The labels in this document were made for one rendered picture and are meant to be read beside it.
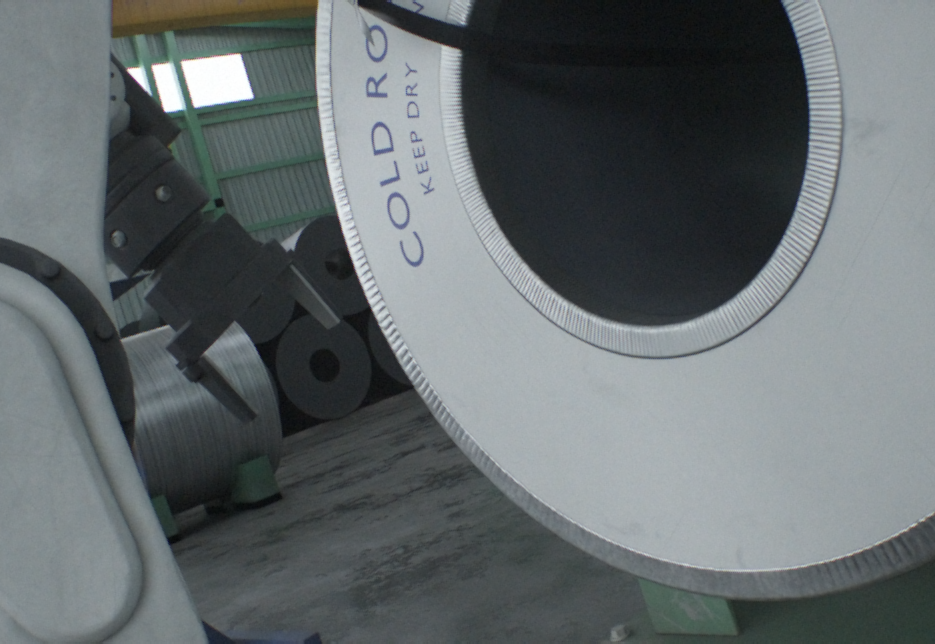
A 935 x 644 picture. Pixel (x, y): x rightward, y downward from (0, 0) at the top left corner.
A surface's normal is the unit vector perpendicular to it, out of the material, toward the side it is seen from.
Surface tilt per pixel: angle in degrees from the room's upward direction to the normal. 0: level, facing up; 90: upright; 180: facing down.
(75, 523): 90
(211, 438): 109
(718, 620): 90
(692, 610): 90
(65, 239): 90
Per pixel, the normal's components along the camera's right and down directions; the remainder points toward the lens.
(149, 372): 0.39, -0.60
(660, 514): -0.73, 0.26
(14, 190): 0.47, -0.16
